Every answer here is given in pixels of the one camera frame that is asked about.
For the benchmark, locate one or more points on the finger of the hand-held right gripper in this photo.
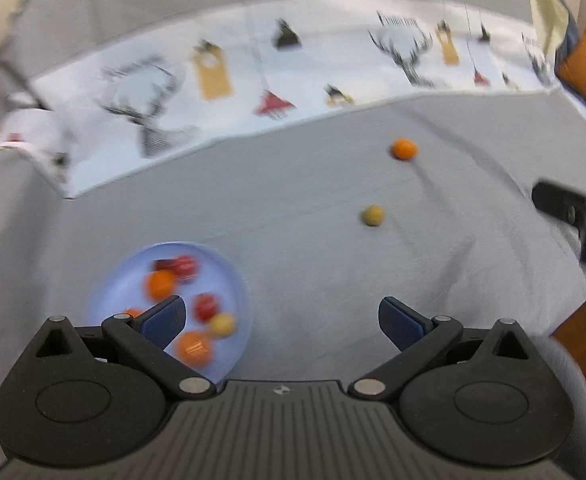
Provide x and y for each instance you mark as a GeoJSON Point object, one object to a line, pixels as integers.
{"type": "Point", "coordinates": [558, 200]}

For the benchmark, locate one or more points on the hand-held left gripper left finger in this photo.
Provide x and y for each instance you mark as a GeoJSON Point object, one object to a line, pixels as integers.
{"type": "Point", "coordinates": [165, 322]}

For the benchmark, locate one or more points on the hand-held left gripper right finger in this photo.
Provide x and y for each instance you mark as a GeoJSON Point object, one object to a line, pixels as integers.
{"type": "Point", "coordinates": [398, 322]}

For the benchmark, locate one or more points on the small orange mandarin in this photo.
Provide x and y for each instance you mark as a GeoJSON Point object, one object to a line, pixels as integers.
{"type": "Point", "coordinates": [160, 284]}
{"type": "Point", "coordinates": [404, 149]}
{"type": "Point", "coordinates": [194, 347]}
{"type": "Point", "coordinates": [133, 313]}

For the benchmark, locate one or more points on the small red fruit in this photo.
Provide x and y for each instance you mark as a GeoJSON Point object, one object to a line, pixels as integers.
{"type": "Point", "coordinates": [187, 266]}
{"type": "Point", "coordinates": [206, 306]}

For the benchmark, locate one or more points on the small yellow-green fruit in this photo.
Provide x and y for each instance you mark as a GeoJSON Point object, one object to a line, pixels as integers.
{"type": "Point", "coordinates": [373, 215]}
{"type": "Point", "coordinates": [223, 325]}

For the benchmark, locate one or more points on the dark brown date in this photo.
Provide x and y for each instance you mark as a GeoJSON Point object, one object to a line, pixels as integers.
{"type": "Point", "coordinates": [163, 264]}

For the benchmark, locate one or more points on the light blue round plate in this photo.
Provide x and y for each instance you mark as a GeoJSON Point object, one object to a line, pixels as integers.
{"type": "Point", "coordinates": [123, 280]}

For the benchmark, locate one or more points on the grey clothing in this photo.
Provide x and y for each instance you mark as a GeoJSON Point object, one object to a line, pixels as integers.
{"type": "Point", "coordinates": [580, 410]}

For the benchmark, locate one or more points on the pale yellow cloth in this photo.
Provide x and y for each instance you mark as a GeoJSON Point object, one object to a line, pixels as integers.
{"type": "Point", "coordinates": [548, 10]}

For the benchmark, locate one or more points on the printed white pillow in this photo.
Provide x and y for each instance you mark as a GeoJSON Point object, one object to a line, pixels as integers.
{"type": "Point", "coordinates": [28, 130]}

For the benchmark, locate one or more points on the deer print white sheet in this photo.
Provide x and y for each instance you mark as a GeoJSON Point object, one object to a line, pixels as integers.
{"type": "Point", "coordinates": [323, 60]}

